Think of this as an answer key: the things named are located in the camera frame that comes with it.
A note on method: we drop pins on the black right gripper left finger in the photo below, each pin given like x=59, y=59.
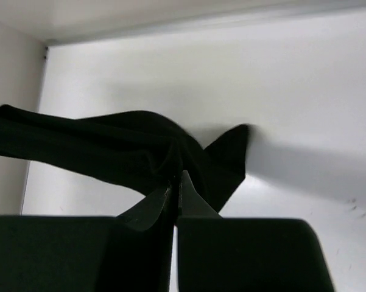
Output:
x=129, y=252

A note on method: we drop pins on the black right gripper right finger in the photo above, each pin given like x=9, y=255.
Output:
x=244, y=254

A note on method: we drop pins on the black skirt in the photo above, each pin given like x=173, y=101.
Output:
x=140, y=150

